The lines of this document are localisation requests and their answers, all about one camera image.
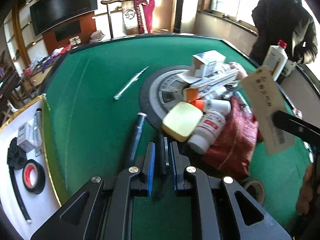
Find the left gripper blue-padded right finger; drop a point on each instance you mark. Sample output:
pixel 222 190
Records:
pixel 179 163

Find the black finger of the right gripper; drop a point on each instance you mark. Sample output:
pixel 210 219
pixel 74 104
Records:
pixel 297 127

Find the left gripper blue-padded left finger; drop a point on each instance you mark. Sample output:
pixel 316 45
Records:
pixel 148 168

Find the thin black pen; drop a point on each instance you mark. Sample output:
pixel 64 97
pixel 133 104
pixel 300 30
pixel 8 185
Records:
pixel 162 149

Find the white pill bottle red label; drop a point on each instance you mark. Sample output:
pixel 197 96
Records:
pixel 207 131

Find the dark blue pen pink cap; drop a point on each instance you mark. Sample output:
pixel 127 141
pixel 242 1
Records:
pixel 135 139

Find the red fabric pouch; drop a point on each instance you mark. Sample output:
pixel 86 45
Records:
pixel 232 152

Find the white paper card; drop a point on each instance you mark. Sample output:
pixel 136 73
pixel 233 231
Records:
pixel 265 99

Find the white bottle orange cap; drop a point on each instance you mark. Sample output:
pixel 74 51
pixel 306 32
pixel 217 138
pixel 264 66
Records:
pixel 221 106

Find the operator hand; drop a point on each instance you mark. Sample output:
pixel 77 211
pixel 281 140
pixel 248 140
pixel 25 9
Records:
pixel 306 192

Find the yellow soap box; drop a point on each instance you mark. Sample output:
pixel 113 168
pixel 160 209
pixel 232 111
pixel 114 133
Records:
pixel 181 120

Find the tape roll on table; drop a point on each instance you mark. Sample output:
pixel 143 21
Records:
pixel 256 189

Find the round grey table centre console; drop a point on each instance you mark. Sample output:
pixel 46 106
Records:
pixel 160 92

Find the large white bottle red cap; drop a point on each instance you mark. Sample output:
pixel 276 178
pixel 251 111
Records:
pixel 276 58

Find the long white medicine box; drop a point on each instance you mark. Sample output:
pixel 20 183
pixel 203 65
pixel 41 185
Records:
pixel 207 85

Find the clear glass tube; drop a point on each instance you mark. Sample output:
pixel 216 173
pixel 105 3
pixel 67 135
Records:
pixel 129 83

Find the white open carton box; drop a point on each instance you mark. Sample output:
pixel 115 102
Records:
pixel 204 63

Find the gold-edged white tray box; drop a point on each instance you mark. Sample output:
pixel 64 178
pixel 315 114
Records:
pixel 38 206

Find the black tape roll red core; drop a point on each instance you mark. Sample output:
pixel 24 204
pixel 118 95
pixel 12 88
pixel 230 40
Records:
pixel 33 176

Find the person in black jacket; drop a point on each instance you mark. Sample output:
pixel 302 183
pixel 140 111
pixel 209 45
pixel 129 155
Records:
pixel 285 20

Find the silver tube in tray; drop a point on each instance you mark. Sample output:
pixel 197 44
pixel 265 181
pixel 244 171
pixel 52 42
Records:
pixel 37 136

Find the small white box in tray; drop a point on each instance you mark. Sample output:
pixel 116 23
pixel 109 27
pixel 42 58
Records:
pixel 25 137

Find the wooden chair with magenta cloth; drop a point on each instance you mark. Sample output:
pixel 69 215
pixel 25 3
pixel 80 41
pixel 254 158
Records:
pixel 137 15

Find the black wall television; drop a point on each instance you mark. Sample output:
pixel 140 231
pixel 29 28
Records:
pixel 46 14

